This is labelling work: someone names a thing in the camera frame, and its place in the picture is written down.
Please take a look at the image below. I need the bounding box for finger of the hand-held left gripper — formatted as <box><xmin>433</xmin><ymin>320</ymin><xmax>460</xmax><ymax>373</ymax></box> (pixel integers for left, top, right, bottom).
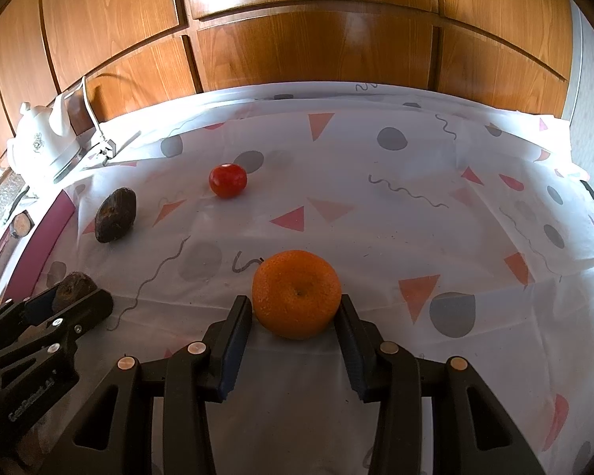
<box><xmin>0</xmin><ymin>287</ymin><xmax>59</xmax><ymax>348</ymax></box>
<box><xmin>7</xmin><ymin>289</ymin><xmax>114</xmax><ymax>359</ymax></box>

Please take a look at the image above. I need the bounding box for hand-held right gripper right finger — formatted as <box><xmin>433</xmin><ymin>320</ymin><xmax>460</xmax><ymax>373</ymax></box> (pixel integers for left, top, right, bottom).
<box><xmin>333</xmin><ymin>294</ymin><xmax>546</xmax><ymax>475</ymax></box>

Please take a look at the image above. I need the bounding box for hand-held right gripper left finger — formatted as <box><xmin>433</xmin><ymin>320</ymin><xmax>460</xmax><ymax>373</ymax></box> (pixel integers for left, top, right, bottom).
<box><xmin>59</xmin><ymin>295</ymin><xmax>254</xmax><ymax>475</ymax></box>

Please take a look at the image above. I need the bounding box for small dark round fruit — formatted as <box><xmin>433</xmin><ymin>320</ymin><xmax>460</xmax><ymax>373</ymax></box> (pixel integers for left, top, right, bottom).
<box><xmin>53</xmin><ymin>271</ymin><xmax>98</xmax><ymax>312</ymax></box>

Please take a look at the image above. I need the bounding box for pink shallow cardboard tray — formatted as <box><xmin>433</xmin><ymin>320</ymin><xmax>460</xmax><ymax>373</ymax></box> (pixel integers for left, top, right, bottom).
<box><xmin>0</xmin><ymin>190</ymin><xmax>76</xmax><ymax>310</ymax></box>

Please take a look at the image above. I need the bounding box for orange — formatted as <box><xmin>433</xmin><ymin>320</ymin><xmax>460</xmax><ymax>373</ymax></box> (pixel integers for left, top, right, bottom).
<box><xmin>252</xmin><ymin>250</ymin><xmax>341</xmax><ymax>340</ymax></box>

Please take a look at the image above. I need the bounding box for dark-skinned cut fruit half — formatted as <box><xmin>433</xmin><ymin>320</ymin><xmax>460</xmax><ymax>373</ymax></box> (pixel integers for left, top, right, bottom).
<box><xmin>10</xmin><ymin>211</ymin><xmax>34</xmax><ymax>238</ymax></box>

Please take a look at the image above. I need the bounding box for large dark round fruit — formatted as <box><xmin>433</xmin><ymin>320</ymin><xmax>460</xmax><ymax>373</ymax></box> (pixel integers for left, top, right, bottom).
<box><xmin>94</xmin><ymin>187</ymin><xmax>138</xmax><ymax>243</ymax></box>

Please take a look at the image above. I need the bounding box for silver embossed tissue box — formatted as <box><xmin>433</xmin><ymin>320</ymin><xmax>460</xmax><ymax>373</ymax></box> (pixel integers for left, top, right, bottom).
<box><xmin>0</xmin><ymin>167</ymin><xmax>30</xmax><ymax>221</ymax></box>

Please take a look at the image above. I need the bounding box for silver kettle base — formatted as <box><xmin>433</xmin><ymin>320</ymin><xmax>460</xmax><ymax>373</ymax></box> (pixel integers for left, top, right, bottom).
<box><xmin>52</xmin><ymin>151</ymin><xmax>92</xmax><ymax>183</ymax></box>

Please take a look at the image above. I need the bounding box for white patterned tablecloth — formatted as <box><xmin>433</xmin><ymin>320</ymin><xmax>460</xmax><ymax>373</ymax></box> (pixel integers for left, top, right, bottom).
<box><xmin>44</xmin><ymin>79</ymin><xmax>594</xmax><ymax>475</ymax></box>

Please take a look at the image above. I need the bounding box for white floral ceramic kettle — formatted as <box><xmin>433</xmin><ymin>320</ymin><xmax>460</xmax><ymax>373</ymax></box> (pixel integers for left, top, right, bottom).
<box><xmin>7</xmin><ymin>90</ymin><xmax>82</xmax><ymax>184</ymax></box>

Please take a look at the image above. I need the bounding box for small red tomato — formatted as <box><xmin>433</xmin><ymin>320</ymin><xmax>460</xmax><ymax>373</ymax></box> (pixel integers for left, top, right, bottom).
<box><xmin>209</xmin><ymin>163</ymin><xmax>248</xmax><ymax>199</ymax></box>

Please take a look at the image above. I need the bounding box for wooden panelled wardrobe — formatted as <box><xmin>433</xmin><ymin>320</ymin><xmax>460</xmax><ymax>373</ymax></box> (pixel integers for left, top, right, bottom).
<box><xmin>0</xmin><ymin>0</ymin><xmax>575</xmax><ymax>169</ymax></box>

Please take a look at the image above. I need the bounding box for white power cord with plug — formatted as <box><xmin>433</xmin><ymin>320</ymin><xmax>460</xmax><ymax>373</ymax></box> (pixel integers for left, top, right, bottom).
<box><xmin>80</xmin><ymin>76</ymin><xmax>142</xmax><ymax>166</ymax></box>

